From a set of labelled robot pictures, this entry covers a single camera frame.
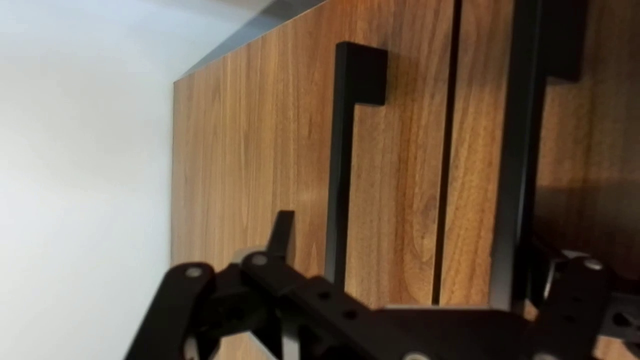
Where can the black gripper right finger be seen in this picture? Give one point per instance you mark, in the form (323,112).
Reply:
(573,311)

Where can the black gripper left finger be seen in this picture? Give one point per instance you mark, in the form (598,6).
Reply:
(195,309)

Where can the dark wooden cupboard door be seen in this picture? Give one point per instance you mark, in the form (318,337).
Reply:
(253,139)

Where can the black cupboard door handle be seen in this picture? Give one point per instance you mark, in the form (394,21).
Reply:
(359,79)

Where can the adjacent wooden cupboard door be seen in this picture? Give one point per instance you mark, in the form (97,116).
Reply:
(589,170)

